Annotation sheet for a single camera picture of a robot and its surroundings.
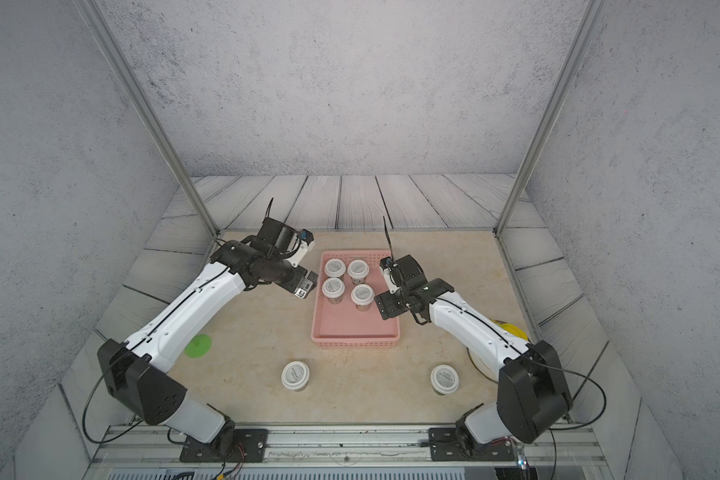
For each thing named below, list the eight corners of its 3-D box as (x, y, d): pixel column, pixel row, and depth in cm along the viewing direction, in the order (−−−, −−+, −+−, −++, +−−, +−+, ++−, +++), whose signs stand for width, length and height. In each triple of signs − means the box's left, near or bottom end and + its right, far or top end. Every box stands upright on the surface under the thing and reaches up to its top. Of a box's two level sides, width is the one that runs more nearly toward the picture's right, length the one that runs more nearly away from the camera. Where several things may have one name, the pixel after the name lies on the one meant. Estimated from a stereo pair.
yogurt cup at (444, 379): (429, 398, 82) (434, 390, 76) (426, 374, 86) (430, 364, 81) (455, 398, 82) (461, 390, 76) (451, 374, 86) (456, 364, 81)
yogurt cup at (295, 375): (285, 395, 83) (279, 386, 77) (289, 370, 87) (284, 360, 82) (310, 395, 83) (305, 386, 77) (313, 370, 87) (309, 360, 82)
